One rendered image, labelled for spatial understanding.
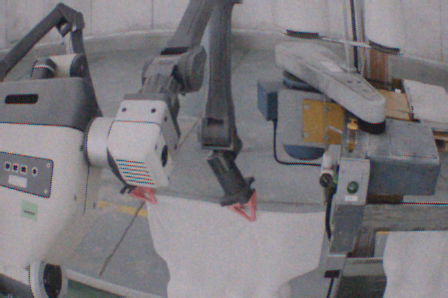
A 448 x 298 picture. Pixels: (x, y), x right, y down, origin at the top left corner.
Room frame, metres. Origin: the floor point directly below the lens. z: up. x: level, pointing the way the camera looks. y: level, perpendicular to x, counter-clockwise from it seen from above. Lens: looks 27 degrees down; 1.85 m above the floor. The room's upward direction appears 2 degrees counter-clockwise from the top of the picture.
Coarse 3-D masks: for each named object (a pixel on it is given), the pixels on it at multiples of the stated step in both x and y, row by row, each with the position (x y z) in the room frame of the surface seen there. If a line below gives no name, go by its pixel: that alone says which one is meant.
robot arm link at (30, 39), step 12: (60, 12) 1.43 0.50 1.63; (72, 12) 1.46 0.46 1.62; (48, 24) 1.38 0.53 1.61; (60, 24) 1.48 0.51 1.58; (24, 36) 1.30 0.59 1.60; (36, 36) 1.33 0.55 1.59; (12, 48) 1.24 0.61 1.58; (24, 48) 1.27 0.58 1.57; (0, 60) 1.18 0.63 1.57; (12, 60) 1.21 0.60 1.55; (0, 72) 1.14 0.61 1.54
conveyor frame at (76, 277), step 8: (72, 272) 1.65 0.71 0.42; (72, 280) 1.65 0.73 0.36; (80, 280) 1.63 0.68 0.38; (88, 280) 1.62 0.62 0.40; (96, 280) 1.61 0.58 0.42; (96, 288) 1.61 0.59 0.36; (104, 288) 1.60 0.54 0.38; (112, 288) 1.59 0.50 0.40; (120, 288) 1.58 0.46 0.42; (128, 288) 1.58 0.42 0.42; (120, 296) 1.58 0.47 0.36; (128, 296) 1.57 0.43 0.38; (136, 296) 1.56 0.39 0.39; (144, 296) 1.55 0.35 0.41; (152, 296) 1.54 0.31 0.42; (160, 296) 1.54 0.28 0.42
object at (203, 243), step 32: (160, 224) 1.28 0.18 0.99; (192, 224) 1.25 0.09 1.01; (224, 224) 1.22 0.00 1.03; (256, 224) 1.20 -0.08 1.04; (288, 224) 1.17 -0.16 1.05; (320, 224) 1.17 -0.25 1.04; (192, 256) 1.26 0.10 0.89; (224, 256) 1.23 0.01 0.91; (256, 256) 1.20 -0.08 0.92; (288, 256) 1.17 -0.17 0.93; (320, 256) 1.17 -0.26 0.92; (192, 288) 1.18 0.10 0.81; (224, 288) 1.16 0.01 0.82; (256, 288) 1.15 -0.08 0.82; (288, 288) 1.17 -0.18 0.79
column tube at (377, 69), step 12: (360, 0) 1.46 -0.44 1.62; (360, 12) 1.46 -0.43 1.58; (360, 24) 1.46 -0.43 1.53; (360, 36) 1.46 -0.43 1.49; (360, 48) 1.48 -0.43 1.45; (360, 60) 1.54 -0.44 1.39; (372, 60) 1.45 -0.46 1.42; (384, 60) 1.44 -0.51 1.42; (372, 72) 1.45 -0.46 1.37; (384, 72) 1.44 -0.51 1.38; (372, 84) 1.45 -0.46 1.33; (384, 84) 1.44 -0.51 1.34; (360, 240) 1.45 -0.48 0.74; (360, 252) 1.44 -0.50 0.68; (336, 288) 1.46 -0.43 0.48
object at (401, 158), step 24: (360, 144) 1.03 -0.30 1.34; (384, 144) 1.03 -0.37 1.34; (408, 144) 1.03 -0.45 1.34; (432, 144) 1.02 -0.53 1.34; (384, 168) 0.97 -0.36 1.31; (408, 168) 0.95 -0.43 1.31; (432, 168) 0.93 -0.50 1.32; (384, 192) 0.97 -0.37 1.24; (408, 192) 0.95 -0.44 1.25; (432, 192) 0.93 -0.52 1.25; (336, 216) 0.99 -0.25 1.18; (360, 216) 0.98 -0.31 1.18; (336, 240) 0.99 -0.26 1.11
